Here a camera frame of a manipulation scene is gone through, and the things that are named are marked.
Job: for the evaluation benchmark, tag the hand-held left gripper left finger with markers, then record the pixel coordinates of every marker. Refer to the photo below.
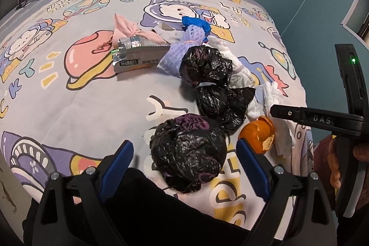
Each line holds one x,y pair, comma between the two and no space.
116,169

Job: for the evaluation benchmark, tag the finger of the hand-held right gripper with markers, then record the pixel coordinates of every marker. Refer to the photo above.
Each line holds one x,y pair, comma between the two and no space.
317,119

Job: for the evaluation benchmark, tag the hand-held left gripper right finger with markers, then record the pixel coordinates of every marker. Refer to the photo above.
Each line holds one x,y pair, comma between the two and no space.
253,169

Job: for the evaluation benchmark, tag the orange peel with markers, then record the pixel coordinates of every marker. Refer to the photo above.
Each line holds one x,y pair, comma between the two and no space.
253,136

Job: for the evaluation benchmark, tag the white tissue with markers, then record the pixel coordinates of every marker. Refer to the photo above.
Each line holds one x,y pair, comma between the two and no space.
284,136
239,67

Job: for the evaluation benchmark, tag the large black plastic bag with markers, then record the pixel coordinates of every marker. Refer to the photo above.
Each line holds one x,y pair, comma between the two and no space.
187,153

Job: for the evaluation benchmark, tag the silver snack box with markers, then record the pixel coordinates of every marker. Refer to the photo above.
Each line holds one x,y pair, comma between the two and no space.
135,61

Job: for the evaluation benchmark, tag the purple foam fruit net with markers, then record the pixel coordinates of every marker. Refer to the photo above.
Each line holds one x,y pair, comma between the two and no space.
173,58

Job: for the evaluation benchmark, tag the pink cloth bow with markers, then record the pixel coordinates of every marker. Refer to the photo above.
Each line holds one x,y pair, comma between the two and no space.
124,28

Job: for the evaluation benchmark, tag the blue rubber glove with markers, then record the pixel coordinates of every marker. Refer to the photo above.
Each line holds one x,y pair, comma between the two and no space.
196,22

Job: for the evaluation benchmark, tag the person's right hand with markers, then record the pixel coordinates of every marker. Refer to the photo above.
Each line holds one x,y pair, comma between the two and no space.
334,165

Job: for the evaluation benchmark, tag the person's dark clothing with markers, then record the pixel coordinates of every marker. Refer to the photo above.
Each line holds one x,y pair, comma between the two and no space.
161,220

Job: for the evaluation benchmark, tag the cartoon printed bed sheet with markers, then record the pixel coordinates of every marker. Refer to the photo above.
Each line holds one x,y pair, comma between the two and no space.
72,96

